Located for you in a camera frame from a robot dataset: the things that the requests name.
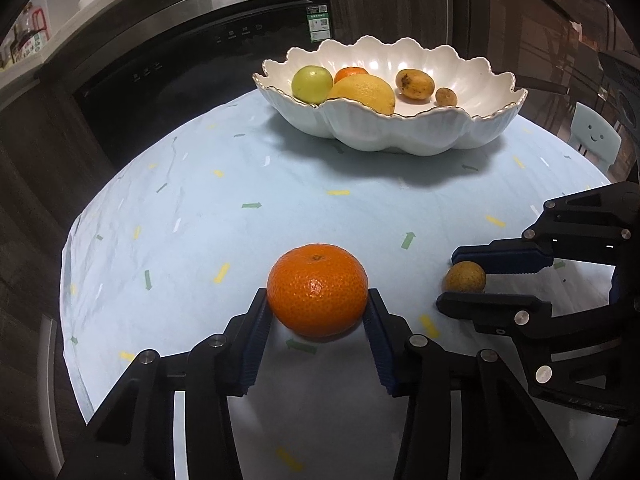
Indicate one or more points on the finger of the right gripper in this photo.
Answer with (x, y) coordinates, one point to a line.
(495, 314)
(512, 256)

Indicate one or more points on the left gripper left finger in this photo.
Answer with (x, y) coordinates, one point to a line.
(131, 436)

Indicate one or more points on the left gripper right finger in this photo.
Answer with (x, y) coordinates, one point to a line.
(503, 434)

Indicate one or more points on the brown longan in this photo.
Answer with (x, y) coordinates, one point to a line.
(465, 276)
(446, 97)

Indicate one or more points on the large orange mandarin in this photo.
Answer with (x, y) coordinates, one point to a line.
(318, 290)

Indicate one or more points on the yellow brown mango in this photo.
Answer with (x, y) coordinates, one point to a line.
(414, 84)

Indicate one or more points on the yellow lemon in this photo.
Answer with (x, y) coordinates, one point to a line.
(368, 90)

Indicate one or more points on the small orange mandarin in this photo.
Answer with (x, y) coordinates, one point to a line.
(349, 71)

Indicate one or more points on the green apple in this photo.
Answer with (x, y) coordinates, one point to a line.
(311, 84)

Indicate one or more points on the light blue kids chair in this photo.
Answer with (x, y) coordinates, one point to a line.
(591, 133)

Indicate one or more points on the white scalloped bowl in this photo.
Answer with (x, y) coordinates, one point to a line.
(401, 97)

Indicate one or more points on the light blue tablecloth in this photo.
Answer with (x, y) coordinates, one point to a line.
(181, 239)

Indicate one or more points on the black built-in dishwasher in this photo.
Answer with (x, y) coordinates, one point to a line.
(179, 63)

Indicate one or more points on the soy sauce bottle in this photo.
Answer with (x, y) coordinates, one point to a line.
(30, 33)

